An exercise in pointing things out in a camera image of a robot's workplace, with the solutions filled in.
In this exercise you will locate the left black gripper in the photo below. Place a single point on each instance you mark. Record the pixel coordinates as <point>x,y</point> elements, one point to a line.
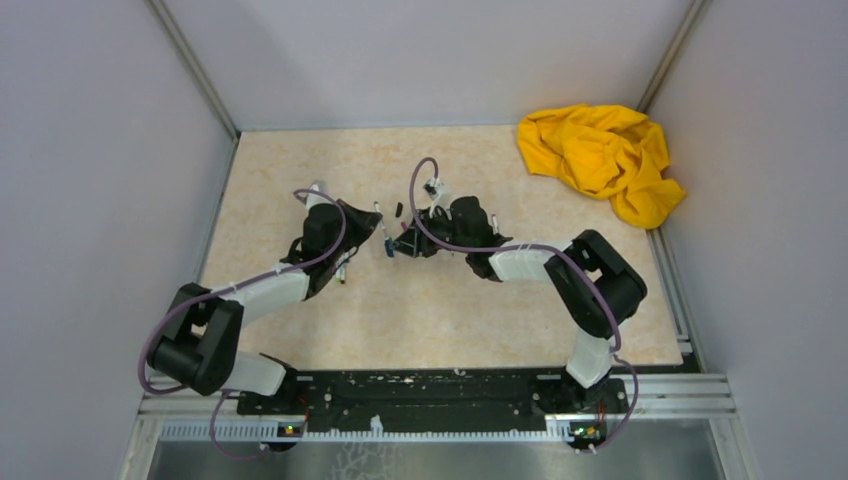
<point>364,222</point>

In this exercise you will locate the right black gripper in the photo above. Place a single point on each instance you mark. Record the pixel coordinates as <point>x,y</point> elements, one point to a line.
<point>408,243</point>

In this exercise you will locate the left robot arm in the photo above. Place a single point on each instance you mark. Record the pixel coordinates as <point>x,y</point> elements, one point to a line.
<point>196,344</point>

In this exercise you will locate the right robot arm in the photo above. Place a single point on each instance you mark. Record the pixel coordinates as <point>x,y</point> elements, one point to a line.
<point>598,287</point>

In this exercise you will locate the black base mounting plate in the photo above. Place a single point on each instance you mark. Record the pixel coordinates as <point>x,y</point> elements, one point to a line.
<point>407,420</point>

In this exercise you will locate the yellow crumpled cloth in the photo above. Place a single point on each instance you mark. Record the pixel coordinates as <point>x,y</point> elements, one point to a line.
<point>605,152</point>

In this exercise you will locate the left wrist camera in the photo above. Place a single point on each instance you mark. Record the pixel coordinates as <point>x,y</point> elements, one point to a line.
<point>317,195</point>

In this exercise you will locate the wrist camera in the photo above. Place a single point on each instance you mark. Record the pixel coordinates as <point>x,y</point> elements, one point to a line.
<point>317,195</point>
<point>439,194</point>

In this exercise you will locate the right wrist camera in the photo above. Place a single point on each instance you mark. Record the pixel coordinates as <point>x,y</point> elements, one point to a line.
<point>439,194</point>

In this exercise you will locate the white cable duct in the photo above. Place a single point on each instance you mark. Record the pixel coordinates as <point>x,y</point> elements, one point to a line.
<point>271,431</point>

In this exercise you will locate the left corner aluminium post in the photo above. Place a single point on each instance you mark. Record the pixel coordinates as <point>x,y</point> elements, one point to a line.
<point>162,13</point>

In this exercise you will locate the corner aluminium post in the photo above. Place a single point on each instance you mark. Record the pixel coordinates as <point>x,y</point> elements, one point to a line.
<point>162,13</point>
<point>696,10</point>

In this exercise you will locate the aluminium frame rail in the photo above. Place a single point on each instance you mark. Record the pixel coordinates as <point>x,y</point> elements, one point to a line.
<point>522,392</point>

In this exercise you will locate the right corner aluminium post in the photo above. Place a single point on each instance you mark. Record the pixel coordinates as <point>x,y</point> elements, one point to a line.
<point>696,10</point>

